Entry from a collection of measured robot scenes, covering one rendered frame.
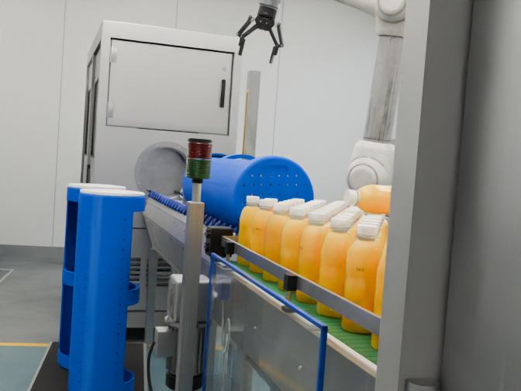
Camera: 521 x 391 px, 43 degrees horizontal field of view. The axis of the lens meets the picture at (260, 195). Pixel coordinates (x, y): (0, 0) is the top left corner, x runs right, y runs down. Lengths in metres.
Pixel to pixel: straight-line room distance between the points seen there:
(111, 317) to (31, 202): 4.57
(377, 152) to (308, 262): 0.96
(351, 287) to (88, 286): 1.79
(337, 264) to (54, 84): 6.18
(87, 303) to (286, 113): 4.92
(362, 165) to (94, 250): 1.19
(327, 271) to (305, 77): 6.23
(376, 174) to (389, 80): 0.34
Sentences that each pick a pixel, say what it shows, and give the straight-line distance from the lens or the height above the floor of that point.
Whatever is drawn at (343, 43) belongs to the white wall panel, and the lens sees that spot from 7.73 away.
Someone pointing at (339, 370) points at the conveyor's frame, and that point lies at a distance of 1.19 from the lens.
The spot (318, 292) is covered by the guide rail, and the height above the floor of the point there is 0.97.
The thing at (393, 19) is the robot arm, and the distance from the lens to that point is 2.40.
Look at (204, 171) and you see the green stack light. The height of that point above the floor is 1.18.
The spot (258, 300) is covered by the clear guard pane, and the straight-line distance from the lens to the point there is 1.47.
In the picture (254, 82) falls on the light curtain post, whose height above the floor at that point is 1.63.
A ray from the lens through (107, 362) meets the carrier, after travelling 2.98.
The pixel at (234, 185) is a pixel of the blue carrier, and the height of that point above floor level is 1.13.
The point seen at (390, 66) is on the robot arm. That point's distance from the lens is 2.43.
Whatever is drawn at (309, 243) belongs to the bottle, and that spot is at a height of 1.04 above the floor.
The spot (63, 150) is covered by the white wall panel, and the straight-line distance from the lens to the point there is 7.34.
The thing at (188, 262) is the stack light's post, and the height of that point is 0.95.
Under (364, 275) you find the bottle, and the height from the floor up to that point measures 1.01.
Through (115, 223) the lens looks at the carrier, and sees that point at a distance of 2.86.
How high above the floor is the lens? 1.22
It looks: 3 degrees down
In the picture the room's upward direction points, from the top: 4 degrees clockwise
